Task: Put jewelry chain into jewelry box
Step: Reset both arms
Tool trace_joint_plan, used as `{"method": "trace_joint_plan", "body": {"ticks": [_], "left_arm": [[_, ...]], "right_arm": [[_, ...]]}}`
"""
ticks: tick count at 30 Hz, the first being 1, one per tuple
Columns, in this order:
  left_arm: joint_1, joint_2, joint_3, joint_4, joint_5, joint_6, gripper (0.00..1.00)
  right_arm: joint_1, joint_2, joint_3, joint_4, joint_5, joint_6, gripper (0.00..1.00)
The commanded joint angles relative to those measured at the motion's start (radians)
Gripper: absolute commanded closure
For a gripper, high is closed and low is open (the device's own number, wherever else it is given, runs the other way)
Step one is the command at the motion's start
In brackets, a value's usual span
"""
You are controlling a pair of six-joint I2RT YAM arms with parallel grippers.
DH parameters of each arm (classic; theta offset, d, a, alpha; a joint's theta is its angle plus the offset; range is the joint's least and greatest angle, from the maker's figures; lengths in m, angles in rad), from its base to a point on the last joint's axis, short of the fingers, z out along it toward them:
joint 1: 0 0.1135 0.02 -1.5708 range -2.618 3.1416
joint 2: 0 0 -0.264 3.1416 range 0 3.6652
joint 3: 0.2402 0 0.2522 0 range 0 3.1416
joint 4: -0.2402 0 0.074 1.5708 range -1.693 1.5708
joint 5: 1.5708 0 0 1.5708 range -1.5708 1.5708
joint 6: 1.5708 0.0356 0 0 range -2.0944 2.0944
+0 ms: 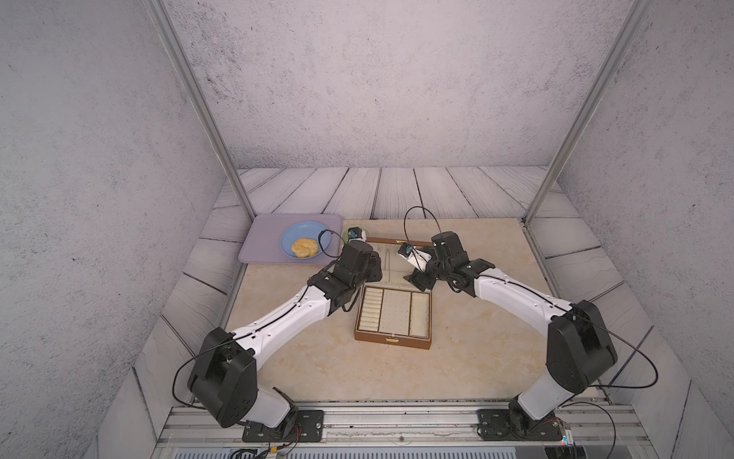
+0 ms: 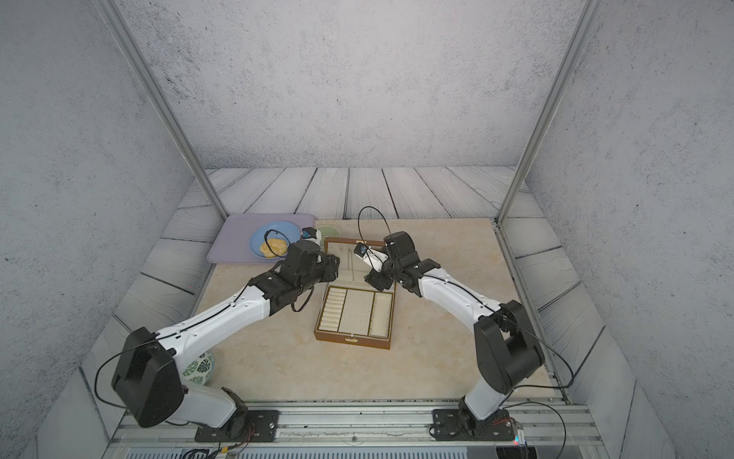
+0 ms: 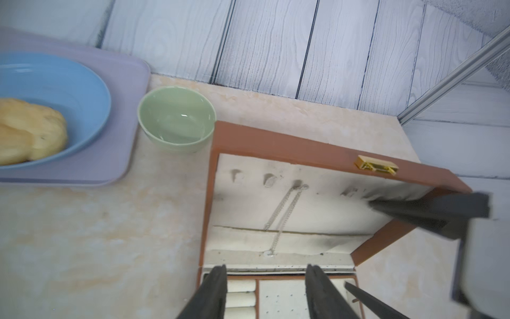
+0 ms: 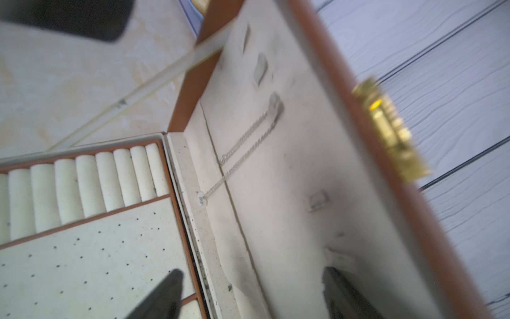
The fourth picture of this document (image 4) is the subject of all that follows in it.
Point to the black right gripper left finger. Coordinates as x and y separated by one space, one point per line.
164 302

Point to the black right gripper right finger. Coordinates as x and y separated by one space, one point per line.
343 300

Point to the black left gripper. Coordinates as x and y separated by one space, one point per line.
101 20

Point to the brown wooden jewelry box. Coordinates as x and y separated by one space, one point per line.
250 164

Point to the lavender rectangular tray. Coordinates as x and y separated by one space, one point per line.
193 15

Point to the yellow bread pastry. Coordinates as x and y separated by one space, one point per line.
201 5

